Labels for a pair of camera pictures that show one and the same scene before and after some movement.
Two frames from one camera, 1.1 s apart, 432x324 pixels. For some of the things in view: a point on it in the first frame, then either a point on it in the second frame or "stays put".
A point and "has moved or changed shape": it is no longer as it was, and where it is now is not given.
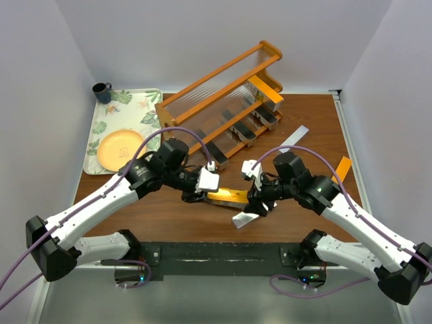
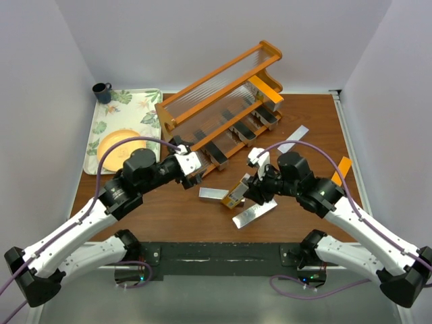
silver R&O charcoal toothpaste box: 245,134 stays put
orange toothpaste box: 342,170 stays put
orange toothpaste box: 228,194 has moved or changed shape
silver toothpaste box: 243,218 stays put
